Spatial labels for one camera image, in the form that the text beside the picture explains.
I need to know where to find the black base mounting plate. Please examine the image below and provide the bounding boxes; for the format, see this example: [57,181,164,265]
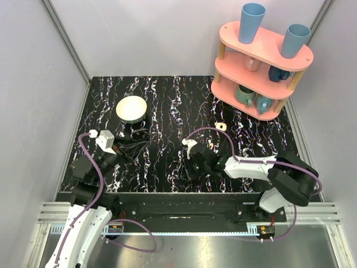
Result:
[109,193,286,224]

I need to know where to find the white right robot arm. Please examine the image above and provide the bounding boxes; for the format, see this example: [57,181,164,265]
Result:
[182,139,318,222]

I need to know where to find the green ceramic mug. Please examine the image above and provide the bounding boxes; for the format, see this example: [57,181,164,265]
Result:
[235,85,256,107]

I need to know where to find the light blue mug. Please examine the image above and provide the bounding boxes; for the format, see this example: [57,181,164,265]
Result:
[254,94,274,114]

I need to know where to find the dark blue mug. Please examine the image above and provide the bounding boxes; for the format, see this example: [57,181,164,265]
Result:
[268,66,291,83]

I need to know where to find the pink three-tier shelf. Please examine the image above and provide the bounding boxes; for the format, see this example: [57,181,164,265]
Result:
[211,21,313,121]

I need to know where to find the right blue plastic cup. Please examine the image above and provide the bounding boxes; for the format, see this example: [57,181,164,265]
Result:
[281,23,311,59]

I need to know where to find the white earbud case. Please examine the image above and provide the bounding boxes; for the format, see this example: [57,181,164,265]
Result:
[215,122,227,132]

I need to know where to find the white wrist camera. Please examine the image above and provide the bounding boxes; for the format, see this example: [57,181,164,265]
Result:
[182,138,197,159]
[89,130,115,154]

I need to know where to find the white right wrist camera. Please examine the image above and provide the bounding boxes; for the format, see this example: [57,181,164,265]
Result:
[182,138,197,159]

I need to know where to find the pink mug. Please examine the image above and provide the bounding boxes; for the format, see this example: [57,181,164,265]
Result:
[244,56,262,71]

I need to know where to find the left blue plastic cup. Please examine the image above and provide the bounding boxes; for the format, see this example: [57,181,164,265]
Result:
[238,3,266,44]

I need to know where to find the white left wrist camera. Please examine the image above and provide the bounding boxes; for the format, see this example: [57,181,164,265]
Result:
[89,130,115,154]

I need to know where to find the blue plastic cup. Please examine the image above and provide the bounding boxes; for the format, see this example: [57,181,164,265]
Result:
[281,23,311,59]
[238,3,266,44]

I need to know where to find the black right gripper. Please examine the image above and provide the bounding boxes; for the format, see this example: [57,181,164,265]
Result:
[180,154,210,181]

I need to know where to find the cream and green bowl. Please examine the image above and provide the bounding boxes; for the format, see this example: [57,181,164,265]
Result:
[115,95,147,124]

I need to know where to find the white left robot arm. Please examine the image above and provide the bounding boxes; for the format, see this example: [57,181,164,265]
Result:
[46,133,149,267]

